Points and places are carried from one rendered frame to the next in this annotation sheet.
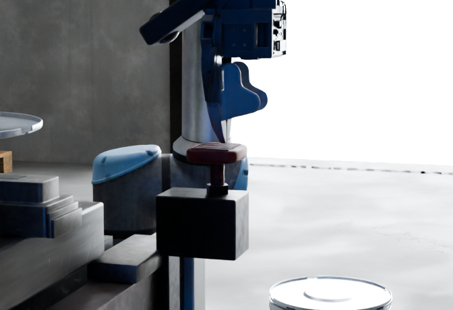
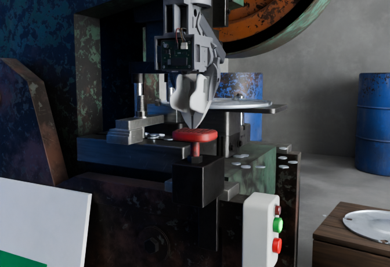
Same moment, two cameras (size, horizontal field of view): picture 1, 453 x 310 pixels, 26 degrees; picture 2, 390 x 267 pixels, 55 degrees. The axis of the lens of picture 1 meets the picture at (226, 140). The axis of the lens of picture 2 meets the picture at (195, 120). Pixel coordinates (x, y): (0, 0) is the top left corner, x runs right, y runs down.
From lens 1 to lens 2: 137 cm
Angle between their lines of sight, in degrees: 99
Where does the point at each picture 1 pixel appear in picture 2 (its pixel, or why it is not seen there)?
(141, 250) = not seen: hidden behind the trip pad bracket
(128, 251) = not seen: hidden behind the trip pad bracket
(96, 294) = (151, 185)
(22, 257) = (111, 147)
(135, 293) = (168, 197)
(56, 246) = (135, 152)
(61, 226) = (111, 139)
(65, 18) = not seen: outside the picture
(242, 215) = (186, 178)
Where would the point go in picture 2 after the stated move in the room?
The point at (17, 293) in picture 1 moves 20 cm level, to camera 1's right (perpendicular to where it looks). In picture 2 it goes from (108, 160) to (63, 184)
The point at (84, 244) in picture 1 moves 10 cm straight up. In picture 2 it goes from (161, 161) to (160, 115)
